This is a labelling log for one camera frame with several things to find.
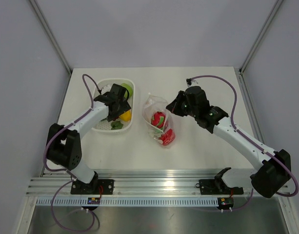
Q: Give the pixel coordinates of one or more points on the aluminium mounting rail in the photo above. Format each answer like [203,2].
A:
[131,183]

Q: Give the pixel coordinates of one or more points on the green cabbage toy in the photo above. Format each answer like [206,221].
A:
[129,91]

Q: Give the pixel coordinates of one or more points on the white perforated plastic basket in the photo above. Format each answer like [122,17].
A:
[104,126]

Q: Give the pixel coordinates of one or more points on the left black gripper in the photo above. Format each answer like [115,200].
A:
[124,107]

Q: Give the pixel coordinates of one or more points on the white slotted cable duct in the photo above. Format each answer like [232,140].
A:
[132,201]

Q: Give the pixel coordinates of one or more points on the red bell pepper toy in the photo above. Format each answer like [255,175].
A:
[167,137]

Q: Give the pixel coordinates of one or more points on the left small circuit board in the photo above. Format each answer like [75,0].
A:
[93,201]

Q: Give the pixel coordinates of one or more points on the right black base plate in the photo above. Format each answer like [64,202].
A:
[210,187]

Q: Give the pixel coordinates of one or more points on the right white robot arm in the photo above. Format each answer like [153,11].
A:
[273,168]

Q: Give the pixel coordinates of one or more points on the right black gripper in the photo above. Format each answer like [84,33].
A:
[174,107]

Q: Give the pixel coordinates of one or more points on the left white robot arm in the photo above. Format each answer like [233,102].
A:
[63,145]

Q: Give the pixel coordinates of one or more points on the yellow bell pepper toy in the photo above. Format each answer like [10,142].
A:
[127,116]

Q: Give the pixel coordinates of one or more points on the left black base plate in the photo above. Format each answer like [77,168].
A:
[103,186]

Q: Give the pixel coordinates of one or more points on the red dragon fruit toy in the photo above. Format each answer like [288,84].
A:
[159,120]

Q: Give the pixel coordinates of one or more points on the right small circuit board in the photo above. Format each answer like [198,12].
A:
[225,202]

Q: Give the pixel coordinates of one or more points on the left aluminium frame post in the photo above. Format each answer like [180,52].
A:
[40,16]

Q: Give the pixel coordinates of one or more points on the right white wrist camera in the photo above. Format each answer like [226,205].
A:
[191,82]

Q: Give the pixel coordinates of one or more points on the aluminium frame post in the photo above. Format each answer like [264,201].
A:
[40,16]
[261,34]

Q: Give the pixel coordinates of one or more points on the clear zip top bag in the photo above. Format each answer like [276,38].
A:
[156,104]

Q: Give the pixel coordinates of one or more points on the right aluminium frame post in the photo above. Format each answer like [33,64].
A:
[261,34]

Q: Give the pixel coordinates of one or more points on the small circuit board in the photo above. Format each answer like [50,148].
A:
[93,201]
[225,202]

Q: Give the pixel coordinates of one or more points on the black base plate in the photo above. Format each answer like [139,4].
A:
[103,186]
[210,187]

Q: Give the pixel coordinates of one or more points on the green grape leaf toy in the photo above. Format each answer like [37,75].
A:
[116,125]

